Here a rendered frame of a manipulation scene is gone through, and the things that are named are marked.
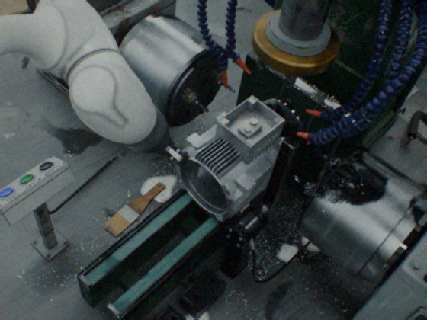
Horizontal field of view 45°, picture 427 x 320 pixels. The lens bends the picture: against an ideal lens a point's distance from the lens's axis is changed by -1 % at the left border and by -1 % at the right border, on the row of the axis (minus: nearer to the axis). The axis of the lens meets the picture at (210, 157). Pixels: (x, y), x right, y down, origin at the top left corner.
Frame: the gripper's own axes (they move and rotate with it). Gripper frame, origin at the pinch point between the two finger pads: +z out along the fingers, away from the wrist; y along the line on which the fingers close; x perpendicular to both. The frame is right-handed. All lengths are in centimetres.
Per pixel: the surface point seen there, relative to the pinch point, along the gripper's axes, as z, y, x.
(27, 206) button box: -10.3, 14.7, 27.8
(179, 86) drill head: 7.7, 14.9, -13.4
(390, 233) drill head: 5.2, -44.0, -15.2
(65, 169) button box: -6.4, 15.7, 17.6
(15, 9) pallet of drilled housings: 113, 178, -5
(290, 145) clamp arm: -8.1, -20.0, -15.3
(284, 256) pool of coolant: 33.3, -27.0, 2.5
